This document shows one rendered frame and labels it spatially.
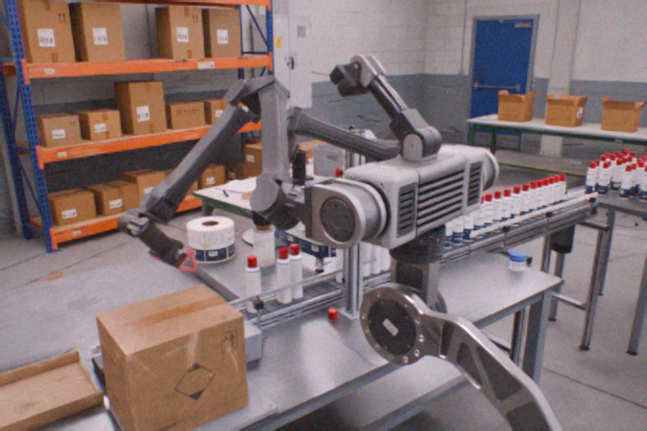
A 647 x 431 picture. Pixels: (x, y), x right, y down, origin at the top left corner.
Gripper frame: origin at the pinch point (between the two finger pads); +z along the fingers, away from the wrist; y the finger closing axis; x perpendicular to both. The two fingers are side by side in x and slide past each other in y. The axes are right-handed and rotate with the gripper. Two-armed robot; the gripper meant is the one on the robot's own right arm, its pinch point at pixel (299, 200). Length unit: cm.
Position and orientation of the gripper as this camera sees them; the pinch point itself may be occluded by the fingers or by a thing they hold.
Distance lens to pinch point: 214.8
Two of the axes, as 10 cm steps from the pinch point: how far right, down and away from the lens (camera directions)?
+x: 6.2, 2.4, -7.5
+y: -7.9, 2.0, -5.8
